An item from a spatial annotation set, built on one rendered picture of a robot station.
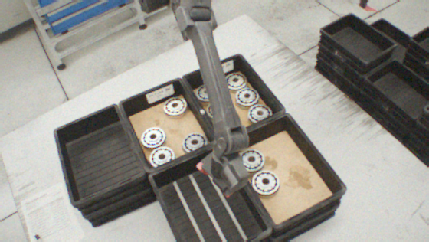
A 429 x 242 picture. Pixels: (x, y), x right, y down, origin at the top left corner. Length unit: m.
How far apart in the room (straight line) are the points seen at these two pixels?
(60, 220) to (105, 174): 0.30
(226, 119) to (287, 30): 2.42
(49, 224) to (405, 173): 1.54
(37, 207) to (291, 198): 1.09
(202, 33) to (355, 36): 1.68
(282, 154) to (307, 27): 2.04
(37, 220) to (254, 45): 1.42
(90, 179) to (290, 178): 0.80
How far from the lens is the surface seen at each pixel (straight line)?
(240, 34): 2.20
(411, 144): 2.35
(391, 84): 2.49
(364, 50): 2.50
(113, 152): 1.61
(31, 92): 3.40
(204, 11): 1.09
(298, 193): 1.42
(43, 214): 1.75
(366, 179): 1.65
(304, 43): 3.23
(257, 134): 1.47
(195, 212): 1.39
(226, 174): 1.02
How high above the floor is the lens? 2.09
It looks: 52 degrees down
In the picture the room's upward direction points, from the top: 9 degrees counter-clockwise
